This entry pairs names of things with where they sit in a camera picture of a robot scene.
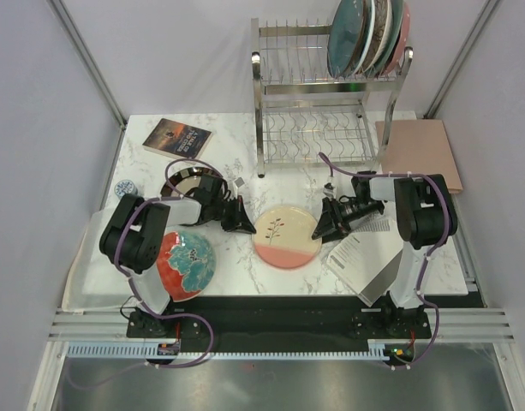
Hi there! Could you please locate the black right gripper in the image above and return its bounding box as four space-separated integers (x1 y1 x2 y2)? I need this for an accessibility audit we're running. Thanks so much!
312 197 381 245

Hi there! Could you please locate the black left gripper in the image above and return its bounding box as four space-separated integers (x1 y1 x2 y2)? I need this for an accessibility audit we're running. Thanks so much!
212 195 256 235

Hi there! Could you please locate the cream and pink plate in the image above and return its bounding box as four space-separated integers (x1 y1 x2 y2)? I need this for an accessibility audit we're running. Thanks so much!
253 205 322 270

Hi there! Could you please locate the black rim beige plate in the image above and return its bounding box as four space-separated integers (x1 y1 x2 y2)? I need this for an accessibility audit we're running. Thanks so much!
170 167 218 194

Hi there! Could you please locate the red plate blue flower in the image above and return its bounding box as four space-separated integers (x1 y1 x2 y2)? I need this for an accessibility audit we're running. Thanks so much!
156 230 217 303

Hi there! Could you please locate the dark blue blossom plate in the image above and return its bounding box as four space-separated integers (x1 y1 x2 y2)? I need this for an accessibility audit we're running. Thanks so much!
327 0 369 79

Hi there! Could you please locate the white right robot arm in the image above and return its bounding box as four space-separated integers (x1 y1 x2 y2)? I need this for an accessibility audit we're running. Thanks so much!
312 171 458 337

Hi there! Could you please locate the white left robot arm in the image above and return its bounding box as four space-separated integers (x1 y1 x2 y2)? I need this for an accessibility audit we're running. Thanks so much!
99 173 256 337

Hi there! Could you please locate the steel two-tier dish rack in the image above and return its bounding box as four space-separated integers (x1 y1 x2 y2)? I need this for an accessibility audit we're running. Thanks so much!
250 18 414 177

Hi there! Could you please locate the pink plate in rack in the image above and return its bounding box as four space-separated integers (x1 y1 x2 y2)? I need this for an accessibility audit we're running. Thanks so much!
380 1 411 76

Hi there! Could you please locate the white grey booklet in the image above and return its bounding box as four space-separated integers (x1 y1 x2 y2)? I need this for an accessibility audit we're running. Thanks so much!
325 216 403 307

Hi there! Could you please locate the paperback book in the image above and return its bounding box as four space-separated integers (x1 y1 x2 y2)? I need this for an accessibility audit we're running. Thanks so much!
142 118 213 159

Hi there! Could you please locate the blue white ceramic jar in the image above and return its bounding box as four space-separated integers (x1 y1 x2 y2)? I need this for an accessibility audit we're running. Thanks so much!
114 179 138 200

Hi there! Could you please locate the brown floral pattern plate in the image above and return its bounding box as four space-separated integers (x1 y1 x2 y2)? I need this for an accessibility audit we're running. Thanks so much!
361 0 393 76

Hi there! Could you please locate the teal green plate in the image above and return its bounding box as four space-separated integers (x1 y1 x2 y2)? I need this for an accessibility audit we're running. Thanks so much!
373 0 404 77

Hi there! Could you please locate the white watermelon pattern plate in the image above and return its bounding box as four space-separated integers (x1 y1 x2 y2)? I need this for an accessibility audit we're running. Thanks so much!
353 0 377 75

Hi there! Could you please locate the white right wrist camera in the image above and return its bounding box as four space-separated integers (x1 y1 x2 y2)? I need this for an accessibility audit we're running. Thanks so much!
323 182 336 197

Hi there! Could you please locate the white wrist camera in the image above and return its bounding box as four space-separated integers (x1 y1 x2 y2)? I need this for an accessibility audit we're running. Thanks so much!
323 182 336 197
232 177 245 194

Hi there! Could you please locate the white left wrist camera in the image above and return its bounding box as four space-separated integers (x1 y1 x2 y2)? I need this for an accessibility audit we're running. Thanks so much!
232 177 245 194

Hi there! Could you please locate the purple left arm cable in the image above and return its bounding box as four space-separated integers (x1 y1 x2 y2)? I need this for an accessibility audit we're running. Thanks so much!
114 158 227 320

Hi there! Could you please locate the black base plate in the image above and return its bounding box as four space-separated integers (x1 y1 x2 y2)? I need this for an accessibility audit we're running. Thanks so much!
127 295 432 352

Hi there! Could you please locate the light blue cable duct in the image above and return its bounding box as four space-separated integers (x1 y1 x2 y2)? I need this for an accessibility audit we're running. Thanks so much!
66 341 389 360

